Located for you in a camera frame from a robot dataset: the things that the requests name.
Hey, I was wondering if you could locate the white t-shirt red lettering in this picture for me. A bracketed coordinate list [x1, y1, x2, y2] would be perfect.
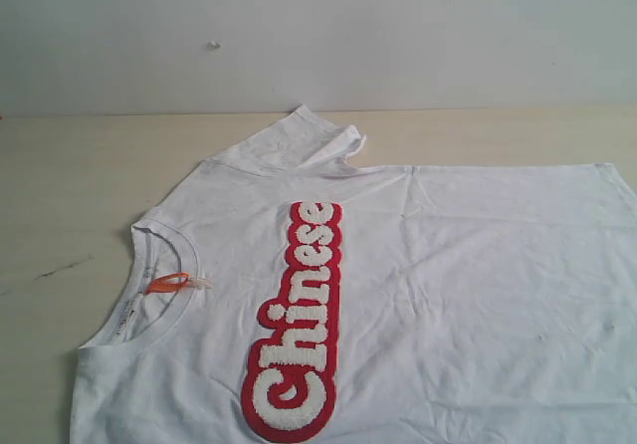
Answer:
[70, 108, 636, 443]

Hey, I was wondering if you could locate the orange neck label tag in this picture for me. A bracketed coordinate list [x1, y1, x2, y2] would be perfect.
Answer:
[143, 272, 213, 296]

